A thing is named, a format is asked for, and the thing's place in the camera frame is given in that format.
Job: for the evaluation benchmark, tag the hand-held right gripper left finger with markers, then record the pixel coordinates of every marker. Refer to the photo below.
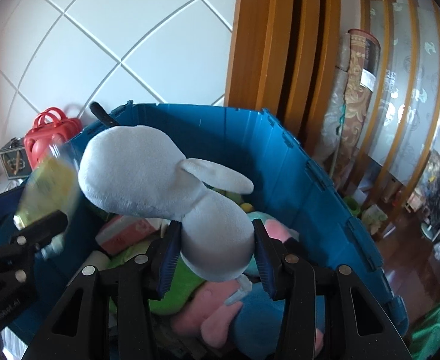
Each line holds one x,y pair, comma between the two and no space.
169,258

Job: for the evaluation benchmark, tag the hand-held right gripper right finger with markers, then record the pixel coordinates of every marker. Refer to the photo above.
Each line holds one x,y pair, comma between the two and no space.
263,258

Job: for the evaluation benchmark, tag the yellow-green packet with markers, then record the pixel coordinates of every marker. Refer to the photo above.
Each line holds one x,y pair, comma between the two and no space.
47,187

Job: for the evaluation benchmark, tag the grey plush toy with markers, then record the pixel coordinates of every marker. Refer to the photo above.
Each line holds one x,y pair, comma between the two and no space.
129,172

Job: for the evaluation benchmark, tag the blue plastic crate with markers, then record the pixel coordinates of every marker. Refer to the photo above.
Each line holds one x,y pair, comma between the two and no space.
212,135

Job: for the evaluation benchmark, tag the white quilted bedspread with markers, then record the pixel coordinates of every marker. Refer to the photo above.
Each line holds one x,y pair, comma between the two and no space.
6,184

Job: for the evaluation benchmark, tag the pink and white toy box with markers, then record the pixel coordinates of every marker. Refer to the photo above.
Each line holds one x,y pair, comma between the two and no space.
122,232

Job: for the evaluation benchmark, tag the small yellow toy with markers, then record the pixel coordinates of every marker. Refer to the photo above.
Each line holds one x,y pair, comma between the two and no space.
245,207

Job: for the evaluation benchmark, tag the blue plush toy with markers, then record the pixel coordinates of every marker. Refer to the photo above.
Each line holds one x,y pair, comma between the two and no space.
257,326

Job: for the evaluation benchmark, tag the pink plush toy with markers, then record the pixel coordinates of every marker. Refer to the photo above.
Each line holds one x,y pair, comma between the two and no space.
212,315

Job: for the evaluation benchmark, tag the red bear suitcase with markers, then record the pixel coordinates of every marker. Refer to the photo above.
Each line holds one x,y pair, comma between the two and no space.
51,138

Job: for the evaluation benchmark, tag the black stick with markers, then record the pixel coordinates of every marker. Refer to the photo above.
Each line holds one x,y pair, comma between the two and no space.
103,114

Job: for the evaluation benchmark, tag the grey rolled carpet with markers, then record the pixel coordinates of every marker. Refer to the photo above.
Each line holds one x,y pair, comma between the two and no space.
332,120

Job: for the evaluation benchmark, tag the green plastic bin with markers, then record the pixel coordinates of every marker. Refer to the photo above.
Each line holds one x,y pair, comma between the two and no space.
437,326

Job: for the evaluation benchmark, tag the brown patterned rolled carpet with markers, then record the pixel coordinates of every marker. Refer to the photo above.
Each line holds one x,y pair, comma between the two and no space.
358,82

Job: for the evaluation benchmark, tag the wood-slat frosted glass partition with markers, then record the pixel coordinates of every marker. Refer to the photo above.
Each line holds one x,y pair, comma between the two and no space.
403,82

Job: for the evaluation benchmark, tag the wooden frame post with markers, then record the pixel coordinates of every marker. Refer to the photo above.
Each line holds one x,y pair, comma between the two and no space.
265,45

